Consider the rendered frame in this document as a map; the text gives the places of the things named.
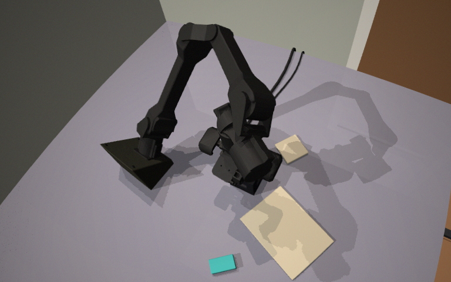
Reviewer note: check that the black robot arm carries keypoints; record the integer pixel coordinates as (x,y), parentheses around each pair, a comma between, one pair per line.
(249,98)

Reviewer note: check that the turquoise rectangular block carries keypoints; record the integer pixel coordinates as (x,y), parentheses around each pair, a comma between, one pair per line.
(222,264)

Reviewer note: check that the beige flat square block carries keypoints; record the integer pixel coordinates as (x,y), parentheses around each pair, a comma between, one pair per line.
(291,149)

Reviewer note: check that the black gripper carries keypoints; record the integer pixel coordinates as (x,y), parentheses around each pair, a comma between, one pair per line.
(211,139)

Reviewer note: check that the beige flat rectangular panel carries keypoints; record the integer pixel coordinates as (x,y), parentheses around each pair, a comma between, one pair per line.
(287,232)

